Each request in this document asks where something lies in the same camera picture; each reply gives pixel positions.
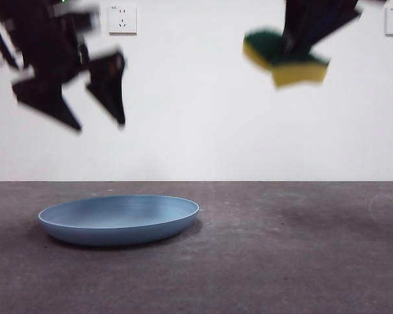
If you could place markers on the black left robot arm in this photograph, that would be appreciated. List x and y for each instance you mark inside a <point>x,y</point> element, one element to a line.
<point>42,42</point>

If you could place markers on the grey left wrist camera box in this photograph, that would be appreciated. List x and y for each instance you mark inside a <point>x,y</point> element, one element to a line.
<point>88,21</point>

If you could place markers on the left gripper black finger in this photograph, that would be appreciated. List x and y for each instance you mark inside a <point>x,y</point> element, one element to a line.
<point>49,98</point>
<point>108,81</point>

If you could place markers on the blue round plate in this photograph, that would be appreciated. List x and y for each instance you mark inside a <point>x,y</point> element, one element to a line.
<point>118,225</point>

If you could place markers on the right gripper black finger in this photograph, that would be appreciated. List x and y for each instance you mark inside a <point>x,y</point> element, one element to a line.
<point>327,16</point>
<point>293,23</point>

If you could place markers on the yellow sponge with green pad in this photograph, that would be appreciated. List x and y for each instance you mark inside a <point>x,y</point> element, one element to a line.
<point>298,73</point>

